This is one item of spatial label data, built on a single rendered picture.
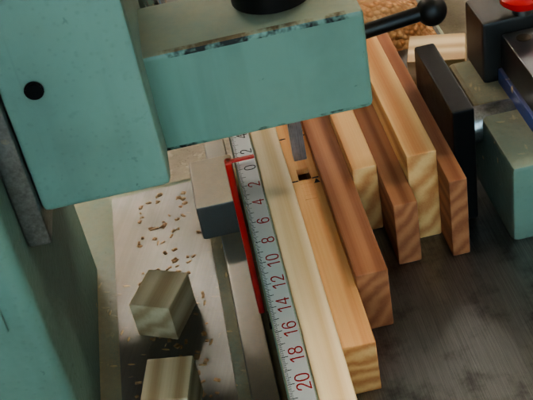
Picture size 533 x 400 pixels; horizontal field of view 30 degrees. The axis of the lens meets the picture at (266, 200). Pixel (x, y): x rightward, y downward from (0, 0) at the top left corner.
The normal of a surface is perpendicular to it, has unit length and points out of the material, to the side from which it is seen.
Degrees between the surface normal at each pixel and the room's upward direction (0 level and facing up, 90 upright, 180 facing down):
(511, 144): 0
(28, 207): 90
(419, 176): 90
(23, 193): 90
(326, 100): 90
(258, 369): 0
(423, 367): 0
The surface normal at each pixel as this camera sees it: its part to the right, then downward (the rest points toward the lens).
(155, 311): -0.30, 0.62
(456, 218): 0.15, 0.59
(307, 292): -0.16, -0.78
